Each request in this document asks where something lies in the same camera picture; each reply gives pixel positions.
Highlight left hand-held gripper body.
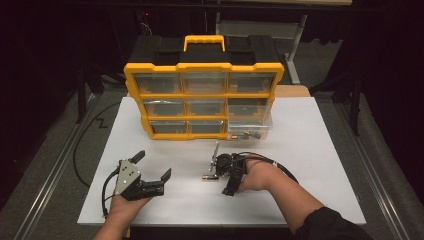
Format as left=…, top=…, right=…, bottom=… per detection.
left=113, top=158, right=166, bottom=202

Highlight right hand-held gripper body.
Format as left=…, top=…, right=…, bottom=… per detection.
left=209, top=140, right=248, bottom=183

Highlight clear plastic organizer drawer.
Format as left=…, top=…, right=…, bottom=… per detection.
left=226, top=103, right=273, bottom=141

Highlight yellow black drawer organizer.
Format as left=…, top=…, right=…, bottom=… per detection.
left=123, top=34, right=285, bottom=141

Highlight person's left hand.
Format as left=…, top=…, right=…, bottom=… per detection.
left=108, top=193, right=154, bottom=219

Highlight person's right hand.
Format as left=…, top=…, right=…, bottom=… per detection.
left=238, top=159, right=284, bottom=194

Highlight set of clear drawers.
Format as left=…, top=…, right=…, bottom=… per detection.
left=133, top=72, right=276, bottom=135

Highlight black stand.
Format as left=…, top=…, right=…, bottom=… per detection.
left=75, top=61, right=126, bottom=125
left=309, top=71, right=363, bottom=137

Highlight light wooden board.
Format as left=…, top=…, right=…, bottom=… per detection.
left=274, top=84, right=312, bottom=98

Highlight black sleeve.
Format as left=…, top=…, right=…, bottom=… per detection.
left=294, top=206, right=374, bottom=240

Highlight left hand-held gripper black cable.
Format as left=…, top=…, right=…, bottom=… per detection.
left=101, top=168, right=120, bottom=218

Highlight hand-held gripper black cable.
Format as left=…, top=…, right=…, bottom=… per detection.
left=233, top=151, right=299, bottom=184
left=101, top=168, right=120, bottom=218

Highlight right hand-held gripper black cable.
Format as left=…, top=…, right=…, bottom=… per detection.
left=233, top=151, right=299, bottom=184

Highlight black floor cable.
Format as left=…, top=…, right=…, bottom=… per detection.
left=72, top=101, right=122, bottom=188

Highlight aluminium floor rail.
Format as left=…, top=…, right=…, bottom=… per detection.
left=334, top=101, right=413, bottom=240
left=13, top=94, right=101, bottom=240

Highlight thin white and red wires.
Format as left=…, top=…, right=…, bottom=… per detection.
left=136, top=11, right=155, bottom=36

